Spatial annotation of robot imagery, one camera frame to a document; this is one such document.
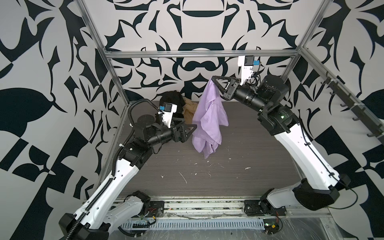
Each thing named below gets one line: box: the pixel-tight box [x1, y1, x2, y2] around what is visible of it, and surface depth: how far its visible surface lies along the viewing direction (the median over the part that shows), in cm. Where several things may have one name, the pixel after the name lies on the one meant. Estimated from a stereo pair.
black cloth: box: [159, 90, 186, 118], surface depth 110 cm
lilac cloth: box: [191, 79, 229, 159], surface depth 65 cm
